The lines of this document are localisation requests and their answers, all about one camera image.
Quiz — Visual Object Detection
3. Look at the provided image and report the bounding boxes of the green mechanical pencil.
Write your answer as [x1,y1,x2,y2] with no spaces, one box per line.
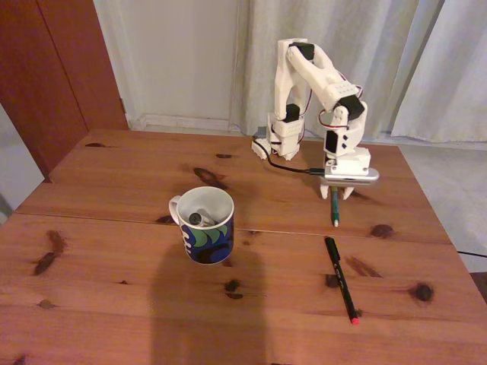
[329,186,341,228]

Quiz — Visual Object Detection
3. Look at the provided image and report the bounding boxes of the black pen with red end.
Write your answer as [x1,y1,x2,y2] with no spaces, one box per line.
[323,236,361,326]

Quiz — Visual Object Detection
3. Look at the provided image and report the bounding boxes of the white whiteboard marker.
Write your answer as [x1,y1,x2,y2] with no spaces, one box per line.
[187,207,218,229]

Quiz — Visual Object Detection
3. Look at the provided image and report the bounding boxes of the white curtain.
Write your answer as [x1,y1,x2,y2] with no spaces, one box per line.
[230,0,446,142]
[391,0,487,144]

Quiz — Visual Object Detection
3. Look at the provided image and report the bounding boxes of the blue green patterned mug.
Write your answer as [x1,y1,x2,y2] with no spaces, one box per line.
[168,186,235,266]

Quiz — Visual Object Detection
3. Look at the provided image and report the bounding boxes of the white baseboard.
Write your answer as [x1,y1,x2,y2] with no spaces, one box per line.
[127,112,239,133]

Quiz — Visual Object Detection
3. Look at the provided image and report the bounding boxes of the brown wooden cabinet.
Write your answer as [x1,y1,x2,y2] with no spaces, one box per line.
[0,0,129,183]

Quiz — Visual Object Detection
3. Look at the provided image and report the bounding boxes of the silver camera box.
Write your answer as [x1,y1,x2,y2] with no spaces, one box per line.
[322,168,381,188]

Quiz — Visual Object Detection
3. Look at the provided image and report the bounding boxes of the black camera cable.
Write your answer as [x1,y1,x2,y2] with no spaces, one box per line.
[262,146,325,179]

